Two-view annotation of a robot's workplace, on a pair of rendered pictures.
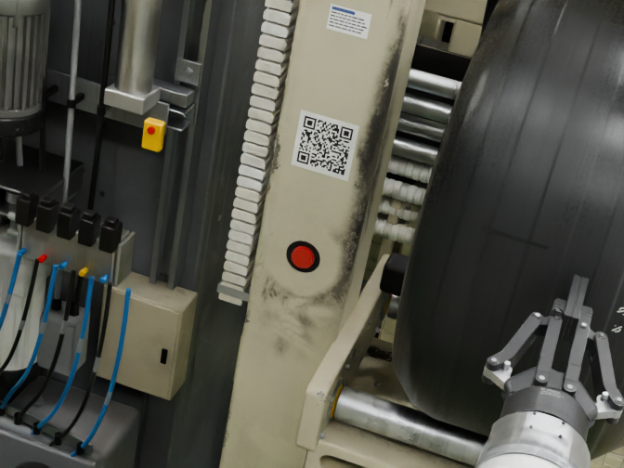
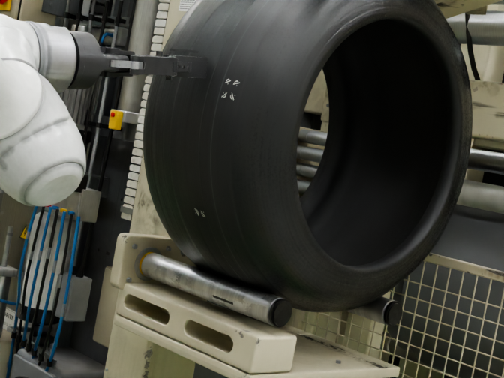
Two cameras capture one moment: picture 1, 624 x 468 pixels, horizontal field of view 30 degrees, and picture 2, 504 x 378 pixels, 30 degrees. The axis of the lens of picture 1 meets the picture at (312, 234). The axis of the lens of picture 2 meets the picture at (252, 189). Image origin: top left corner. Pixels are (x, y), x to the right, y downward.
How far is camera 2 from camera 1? 1.31 m
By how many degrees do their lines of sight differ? 41
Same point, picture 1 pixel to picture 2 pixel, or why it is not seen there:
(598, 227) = (226, 34)
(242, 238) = (135, 168)
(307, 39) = (170, 20)
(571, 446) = (53, 28)
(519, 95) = not seen: outside the picture
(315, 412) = (120, 251)
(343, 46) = not seen: hidden behind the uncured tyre
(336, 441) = (136, 285)
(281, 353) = not seen: hidden behind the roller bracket
